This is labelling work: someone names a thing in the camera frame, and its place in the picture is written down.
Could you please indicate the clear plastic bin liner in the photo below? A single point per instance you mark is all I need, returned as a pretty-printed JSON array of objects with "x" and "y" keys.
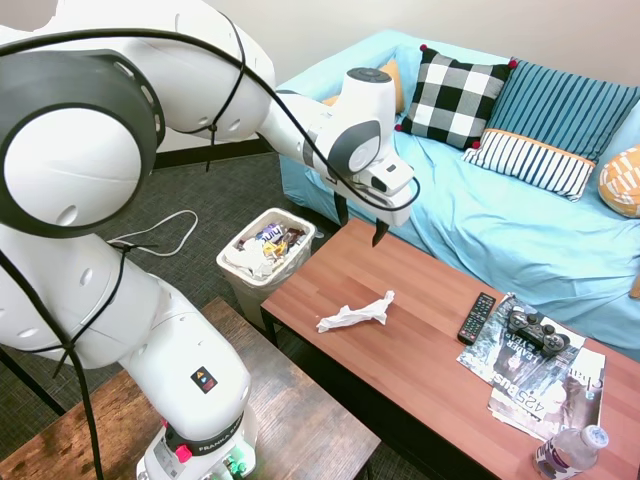
[{"x": 300, "y": 227}]

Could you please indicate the plain orange pillow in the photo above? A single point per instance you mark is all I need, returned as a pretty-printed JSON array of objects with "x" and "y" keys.
[{"x": 397, "y": 82}]

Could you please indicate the black game controller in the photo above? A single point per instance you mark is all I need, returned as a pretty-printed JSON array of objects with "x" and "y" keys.
[{"x": 536, "y": 332}]

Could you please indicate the clear Hint water bottle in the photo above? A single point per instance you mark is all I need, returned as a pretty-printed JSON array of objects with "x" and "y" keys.
[{"x": 270, "y": 233}]

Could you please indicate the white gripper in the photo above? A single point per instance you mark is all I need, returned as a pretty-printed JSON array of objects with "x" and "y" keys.
[{"x": 390, "y": 207}]

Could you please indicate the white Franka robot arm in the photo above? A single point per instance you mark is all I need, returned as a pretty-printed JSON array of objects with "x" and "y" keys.
[{"x": 75, "y": 165}]

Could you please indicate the discarded white paper tissue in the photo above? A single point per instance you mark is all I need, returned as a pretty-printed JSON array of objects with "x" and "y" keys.
[{"x": 250, "y": 262}]

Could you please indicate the clear bottle with purple label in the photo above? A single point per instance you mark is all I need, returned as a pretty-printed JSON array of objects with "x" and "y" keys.
[{"x": 567, "y": 452}]

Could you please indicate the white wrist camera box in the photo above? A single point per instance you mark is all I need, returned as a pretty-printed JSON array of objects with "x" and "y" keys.
[{"x": 392, "y": 175}]

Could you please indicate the light blue covered sofa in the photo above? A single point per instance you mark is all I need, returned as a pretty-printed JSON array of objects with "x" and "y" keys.
[{"x": 500, "y": 225}]

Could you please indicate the cream plastic trash bin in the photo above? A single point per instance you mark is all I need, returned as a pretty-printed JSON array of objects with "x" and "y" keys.
[{"x": 250, "y": 300}]

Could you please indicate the blue striped pillow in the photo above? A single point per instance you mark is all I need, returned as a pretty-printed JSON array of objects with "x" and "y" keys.
[{"x": 550, "y": 110}]

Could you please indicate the magazine with grey cover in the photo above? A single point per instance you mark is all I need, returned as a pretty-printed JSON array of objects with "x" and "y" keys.
[{"x": 487, "y": 357}]

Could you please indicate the yellow snack wrapper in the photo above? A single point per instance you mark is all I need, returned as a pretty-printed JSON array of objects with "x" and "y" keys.
[{"x": 277, "y": 250}]

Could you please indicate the magazine with 425 Business print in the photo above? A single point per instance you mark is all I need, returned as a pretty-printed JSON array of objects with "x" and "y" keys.
[{"x": 555, "y": 400}]

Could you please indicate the black TV remote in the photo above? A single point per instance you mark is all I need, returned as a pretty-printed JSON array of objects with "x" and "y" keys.
[{"x": 476, "y": 318}]

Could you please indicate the reddish wood coffee table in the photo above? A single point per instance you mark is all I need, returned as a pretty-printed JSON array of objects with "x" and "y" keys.
[{"x": 400, "y": 280}]

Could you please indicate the white navy striped pillow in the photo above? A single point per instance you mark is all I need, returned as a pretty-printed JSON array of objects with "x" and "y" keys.
[{"x": 530, "y": 162}]

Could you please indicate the orange white patterned pillow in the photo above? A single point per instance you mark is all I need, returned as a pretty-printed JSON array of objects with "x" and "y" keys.
[{"x": 622, "y": 182}]

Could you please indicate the black white checkered pillow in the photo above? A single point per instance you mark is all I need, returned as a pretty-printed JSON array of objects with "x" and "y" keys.
[{"x": 450, "y": 100}]

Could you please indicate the brown snack wrapper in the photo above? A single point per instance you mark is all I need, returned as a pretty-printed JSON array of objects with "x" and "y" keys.
[{"x": 294, "y": 236}]

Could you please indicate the rustic wooden robot stand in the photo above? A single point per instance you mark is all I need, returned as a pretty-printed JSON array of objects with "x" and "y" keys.
[{"x": 300, "y": 425}]

